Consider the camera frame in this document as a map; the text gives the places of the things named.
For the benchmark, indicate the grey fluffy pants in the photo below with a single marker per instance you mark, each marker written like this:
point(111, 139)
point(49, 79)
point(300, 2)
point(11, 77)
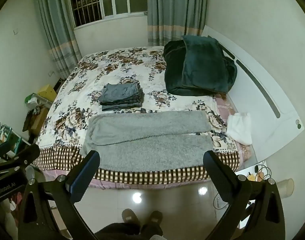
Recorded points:
point(144, 142)

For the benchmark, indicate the right brown slipper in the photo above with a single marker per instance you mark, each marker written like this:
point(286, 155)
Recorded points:
point(155, 217)

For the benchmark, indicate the right grey-green curtain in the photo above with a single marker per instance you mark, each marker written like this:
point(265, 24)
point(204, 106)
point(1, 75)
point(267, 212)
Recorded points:
point(169, 20)

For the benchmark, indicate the white bedside table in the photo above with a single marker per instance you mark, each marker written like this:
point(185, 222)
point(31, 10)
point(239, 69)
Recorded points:
point(257, 172)

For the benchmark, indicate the floral bed sheet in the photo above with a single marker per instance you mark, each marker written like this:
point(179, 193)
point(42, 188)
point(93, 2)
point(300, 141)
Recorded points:
point(124, 81)

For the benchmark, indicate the translucent plastic cup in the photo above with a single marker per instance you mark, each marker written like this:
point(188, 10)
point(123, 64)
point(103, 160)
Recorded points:
point(286, 188)

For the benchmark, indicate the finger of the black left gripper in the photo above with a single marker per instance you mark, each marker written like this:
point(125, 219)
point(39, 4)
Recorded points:
point(23, 159)

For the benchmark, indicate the white headboard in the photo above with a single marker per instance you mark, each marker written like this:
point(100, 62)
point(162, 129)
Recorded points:
point(275, 122)

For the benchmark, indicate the white cloth on bed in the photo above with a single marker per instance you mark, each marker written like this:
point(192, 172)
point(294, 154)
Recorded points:
point(239, 128)

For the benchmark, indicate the left grey-green curtain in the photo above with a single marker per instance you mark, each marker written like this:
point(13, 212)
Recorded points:
point(57, 27)

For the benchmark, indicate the stack of folded grey pants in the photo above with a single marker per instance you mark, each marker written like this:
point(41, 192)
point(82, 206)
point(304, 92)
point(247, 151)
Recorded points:
point(121, 96)

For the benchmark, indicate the left brown slipper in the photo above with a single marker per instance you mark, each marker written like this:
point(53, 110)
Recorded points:
point(130, 218)

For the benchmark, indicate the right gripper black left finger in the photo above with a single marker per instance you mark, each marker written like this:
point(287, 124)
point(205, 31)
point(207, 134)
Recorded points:
point(36, 218)

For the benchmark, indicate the dark green folded blanket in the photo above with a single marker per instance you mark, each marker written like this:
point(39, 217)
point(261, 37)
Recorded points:
point(197, 66)

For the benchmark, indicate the cluttered side shelf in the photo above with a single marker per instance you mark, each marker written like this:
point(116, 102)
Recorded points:
point(38, 108)

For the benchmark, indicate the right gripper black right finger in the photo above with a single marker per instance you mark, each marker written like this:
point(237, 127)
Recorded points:
point(258, 202)

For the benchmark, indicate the yellow box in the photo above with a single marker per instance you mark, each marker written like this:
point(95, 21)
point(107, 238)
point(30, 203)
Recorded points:
point(48, 93)

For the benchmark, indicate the grey-green curtain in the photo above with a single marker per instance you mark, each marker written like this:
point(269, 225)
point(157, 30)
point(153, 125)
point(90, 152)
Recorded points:
point(169, 20)
point(57, 27)

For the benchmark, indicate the brown slipper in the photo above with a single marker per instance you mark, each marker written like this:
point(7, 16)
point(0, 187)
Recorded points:
point(130, 218)
point(155, 217)

